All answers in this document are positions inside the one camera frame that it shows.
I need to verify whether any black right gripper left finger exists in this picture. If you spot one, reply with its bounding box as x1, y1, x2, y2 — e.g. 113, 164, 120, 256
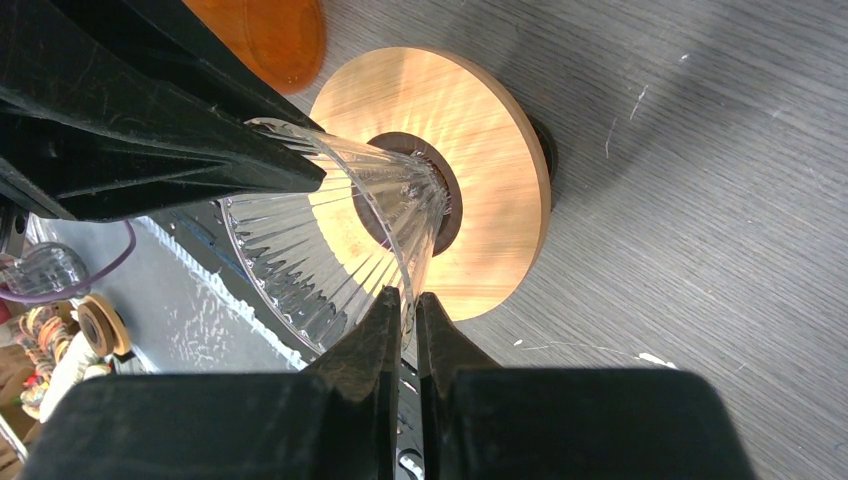
21, 287, 402, 479

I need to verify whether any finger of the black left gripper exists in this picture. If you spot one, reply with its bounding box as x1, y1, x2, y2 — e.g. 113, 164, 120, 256
1, 1, 326, 222

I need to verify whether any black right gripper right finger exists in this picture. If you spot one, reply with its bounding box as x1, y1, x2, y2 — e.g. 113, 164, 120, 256
416, 292, 755, 479

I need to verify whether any clear glass dripper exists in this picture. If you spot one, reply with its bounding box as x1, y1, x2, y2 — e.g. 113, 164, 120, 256
221, 118, 449, 353

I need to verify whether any orange glass carafe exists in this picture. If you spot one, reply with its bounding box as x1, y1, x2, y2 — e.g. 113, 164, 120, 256
184, 0, 326, 95

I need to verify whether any wooden ring collar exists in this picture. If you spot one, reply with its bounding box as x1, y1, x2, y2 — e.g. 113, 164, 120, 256
311, 47, 551, 321

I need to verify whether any brown plastic dripper with handle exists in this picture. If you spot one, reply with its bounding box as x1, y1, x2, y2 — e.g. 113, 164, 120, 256
528, 115, 559, 204

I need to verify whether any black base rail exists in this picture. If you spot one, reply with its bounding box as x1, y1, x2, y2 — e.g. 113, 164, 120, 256
140, 202, 318, 372

